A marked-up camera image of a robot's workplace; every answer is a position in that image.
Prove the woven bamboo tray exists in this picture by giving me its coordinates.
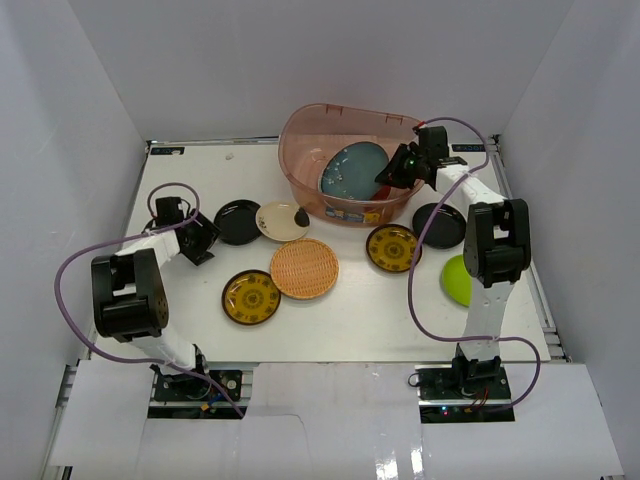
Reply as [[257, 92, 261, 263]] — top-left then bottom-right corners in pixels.
[[270, 238, 339, 300]]

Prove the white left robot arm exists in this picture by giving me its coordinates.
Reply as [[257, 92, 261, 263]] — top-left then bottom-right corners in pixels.
[[91, 197, 220, 399]]

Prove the yellow patterned plate right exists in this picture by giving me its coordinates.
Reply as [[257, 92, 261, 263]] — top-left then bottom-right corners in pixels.
[[365, 224, 422, 274]]

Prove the cream plate with black spot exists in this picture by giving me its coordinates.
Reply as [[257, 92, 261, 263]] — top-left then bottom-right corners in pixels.
[[255, 201, 310, 242]]

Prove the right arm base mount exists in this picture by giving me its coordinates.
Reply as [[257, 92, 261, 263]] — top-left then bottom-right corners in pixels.
[[407, 365, 515, 425]]

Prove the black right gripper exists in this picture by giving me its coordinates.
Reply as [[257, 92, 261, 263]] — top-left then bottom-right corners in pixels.
[[376, 144, 427, 190]]

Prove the black plate left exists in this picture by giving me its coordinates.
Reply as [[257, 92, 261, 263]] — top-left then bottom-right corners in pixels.
[[214, 199, 261, 246]]

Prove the black plate right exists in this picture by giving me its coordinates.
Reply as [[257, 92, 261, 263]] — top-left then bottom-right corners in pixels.
[[411, 203, 466, 250]]

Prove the yellow patterned plate left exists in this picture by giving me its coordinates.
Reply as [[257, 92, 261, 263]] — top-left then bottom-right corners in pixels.
[[221, 269, 281, 326]]

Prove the lime green plate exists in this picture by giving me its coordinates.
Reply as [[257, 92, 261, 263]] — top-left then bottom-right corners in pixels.
[[440, 255, 472, 308]]

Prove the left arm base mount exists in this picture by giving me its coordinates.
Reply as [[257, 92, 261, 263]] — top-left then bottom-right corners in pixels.
[[147, 369, 253, 420]]

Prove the blue-grey glazed plate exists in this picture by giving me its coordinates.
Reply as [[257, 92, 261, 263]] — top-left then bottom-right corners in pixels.
[[319, 141, 389, 201]]

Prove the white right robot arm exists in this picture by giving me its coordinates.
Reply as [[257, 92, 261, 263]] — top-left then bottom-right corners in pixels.
[[376, 119, 531, 399]]

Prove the yellow patterned plate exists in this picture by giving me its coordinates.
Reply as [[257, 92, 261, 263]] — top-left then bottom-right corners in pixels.
[[221, 269, 281, 326], [365, 224, 422, 274]]

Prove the pink translucent plastic bin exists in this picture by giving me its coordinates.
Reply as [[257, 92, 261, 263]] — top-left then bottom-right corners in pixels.
[[278, 104, 424, 227]]

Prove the red and teal floral plate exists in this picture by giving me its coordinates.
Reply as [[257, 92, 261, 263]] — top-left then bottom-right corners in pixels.
[[370, 186, 402, 201]]

